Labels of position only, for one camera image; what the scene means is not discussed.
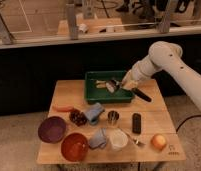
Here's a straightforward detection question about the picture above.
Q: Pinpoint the metal spoon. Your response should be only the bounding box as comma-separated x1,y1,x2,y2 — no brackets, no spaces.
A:
119,128,145,147

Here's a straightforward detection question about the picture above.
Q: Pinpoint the yellow orange apple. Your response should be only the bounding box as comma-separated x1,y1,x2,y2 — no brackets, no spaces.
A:
151,134,167,150

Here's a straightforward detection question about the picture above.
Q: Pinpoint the black handled brush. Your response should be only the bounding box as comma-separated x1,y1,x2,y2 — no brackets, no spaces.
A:
105,79,152,102

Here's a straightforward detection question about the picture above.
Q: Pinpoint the dark red grape bunch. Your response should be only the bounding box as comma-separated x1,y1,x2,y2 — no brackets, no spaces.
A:
69,109,87,126

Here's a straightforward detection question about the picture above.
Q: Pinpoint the orange bowl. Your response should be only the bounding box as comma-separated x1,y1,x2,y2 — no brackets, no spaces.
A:
61,133,89,162

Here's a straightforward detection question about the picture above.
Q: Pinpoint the wooden table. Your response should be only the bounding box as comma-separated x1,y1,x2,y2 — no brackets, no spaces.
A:
36,78,187,165

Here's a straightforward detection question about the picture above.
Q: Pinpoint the black remote control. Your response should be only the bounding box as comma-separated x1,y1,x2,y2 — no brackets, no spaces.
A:
132,113,141,134

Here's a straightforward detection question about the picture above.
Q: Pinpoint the purple bowl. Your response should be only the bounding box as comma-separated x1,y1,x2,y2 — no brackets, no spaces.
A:
38,116,67,143

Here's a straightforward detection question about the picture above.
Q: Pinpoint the yellow banana in tray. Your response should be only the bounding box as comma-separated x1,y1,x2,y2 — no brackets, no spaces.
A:
95,80,107,88

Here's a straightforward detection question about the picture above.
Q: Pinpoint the black cable on floor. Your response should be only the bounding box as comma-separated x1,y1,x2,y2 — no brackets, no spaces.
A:
175,115,201,133

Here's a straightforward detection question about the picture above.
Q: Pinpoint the green plastic tray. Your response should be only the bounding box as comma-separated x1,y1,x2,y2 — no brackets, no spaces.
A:
84,70,134,104

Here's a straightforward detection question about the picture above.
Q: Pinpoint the blue cloth lower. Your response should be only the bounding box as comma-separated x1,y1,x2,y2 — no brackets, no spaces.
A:
88,128,107,149

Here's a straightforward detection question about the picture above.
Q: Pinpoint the white plastic cup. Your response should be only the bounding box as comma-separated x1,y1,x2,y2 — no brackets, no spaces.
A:
109,129,128,151

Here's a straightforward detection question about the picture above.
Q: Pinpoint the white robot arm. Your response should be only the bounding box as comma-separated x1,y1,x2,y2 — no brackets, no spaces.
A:
121,41,201,111

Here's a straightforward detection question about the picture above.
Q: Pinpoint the small metal cup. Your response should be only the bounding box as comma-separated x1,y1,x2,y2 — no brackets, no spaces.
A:
108,111,119,125

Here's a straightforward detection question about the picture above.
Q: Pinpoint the orange carrot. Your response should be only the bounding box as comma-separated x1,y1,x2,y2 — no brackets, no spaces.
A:
53,106,74,112

